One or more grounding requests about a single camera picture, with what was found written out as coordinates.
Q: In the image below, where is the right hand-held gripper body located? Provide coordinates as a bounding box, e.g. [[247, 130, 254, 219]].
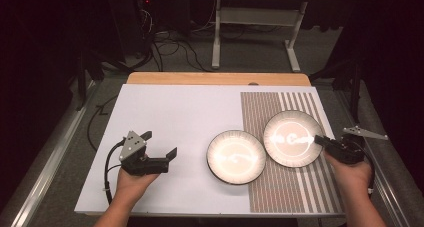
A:
[[323, 125, 390, 165]]

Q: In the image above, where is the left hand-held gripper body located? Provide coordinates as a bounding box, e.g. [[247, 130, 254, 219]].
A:
[[118, 130, 170, 177]]

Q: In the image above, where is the white plate with dark rim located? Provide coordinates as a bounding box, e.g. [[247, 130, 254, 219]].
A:
[[206, 129, 267, 186], [262, 110, 324, 169]]

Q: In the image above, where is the person's right hand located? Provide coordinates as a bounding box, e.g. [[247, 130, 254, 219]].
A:
[[323, 150, 373, 197]]

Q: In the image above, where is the person's left hand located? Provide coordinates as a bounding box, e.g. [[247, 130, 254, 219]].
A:
[[115, 168, 161, 205]]

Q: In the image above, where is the white board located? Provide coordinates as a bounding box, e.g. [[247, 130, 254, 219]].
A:
[[73, 83, 348, 218]]

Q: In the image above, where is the black metal stand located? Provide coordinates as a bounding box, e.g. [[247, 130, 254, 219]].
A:
[[75, 50, 105, 112], [309, 60, 364, 123]]

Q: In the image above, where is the brown striped placemat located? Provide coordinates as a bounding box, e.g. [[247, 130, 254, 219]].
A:
[[240, 91, 345, 215]]

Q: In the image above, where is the wooden table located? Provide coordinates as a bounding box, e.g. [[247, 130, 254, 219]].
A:
[[126, 71, 313, 87]]

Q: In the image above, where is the dark box with red light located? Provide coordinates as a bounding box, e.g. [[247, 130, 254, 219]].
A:
[[109, 0, 152, 59]]

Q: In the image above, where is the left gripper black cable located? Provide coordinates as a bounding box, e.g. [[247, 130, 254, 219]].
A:
[[104, 139, 126, 205]]

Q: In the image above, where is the black floor cable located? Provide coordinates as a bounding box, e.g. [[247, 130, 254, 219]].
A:
[[87, 94, 120, 152]]

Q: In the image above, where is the aluminium rail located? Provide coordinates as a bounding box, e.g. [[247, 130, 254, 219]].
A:
[[9, 80, 98, 227], [335, 90, 412, 227]]

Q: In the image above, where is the bundle of black floor cables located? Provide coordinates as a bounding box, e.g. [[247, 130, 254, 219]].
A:
[[133, 0, 216, 73]]

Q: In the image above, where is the white metal table frame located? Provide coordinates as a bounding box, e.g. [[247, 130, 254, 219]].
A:
[[206, 0, 354, 73]]

